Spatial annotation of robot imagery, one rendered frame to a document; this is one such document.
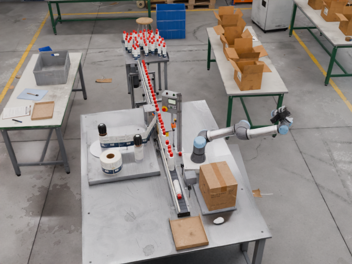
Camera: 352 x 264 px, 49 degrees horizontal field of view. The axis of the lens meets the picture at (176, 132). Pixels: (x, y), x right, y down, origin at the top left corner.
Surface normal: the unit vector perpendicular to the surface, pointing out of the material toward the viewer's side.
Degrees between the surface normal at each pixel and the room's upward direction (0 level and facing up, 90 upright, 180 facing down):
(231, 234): 0
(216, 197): 90
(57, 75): 90
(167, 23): 90
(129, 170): 0
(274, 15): 90
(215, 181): 0
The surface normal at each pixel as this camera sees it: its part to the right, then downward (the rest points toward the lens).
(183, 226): -0.01, -0.80
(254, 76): 0.15, 0.62
